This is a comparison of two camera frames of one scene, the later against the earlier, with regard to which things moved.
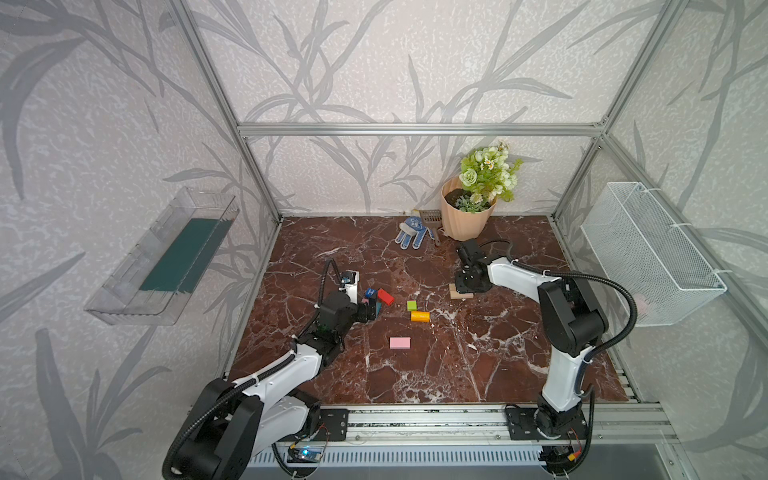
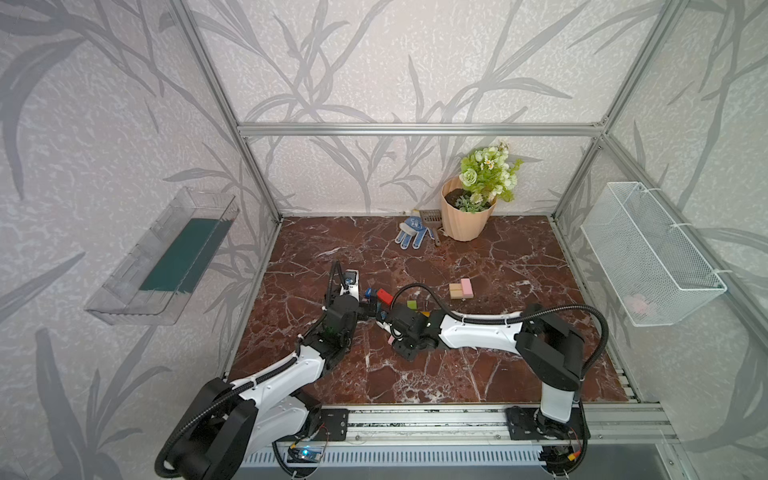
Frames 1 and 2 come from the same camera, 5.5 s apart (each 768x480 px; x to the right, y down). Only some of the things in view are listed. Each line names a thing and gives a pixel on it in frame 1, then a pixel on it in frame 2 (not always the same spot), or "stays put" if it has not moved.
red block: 385,296 stays put
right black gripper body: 470,276 to 393,324
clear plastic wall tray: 152,285 stays put
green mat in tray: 185,264 stays put
